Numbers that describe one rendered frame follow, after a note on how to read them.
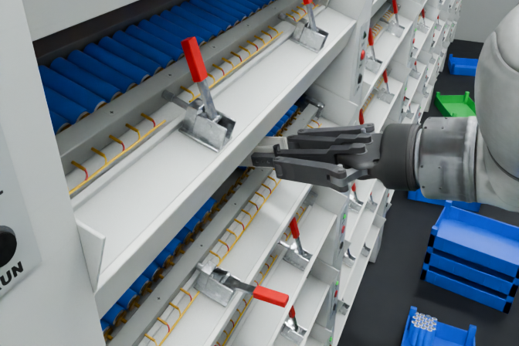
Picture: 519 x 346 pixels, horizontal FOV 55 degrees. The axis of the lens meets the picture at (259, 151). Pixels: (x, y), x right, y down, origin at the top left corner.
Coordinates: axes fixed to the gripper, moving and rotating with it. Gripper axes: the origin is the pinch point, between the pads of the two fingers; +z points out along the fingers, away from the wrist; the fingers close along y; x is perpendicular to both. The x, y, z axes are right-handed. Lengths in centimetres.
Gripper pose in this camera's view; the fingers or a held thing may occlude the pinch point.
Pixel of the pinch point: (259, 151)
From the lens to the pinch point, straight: 64.3
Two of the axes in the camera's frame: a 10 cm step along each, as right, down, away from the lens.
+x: 1.9, 8.9, 4.2
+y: -4.4, 4.6, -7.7
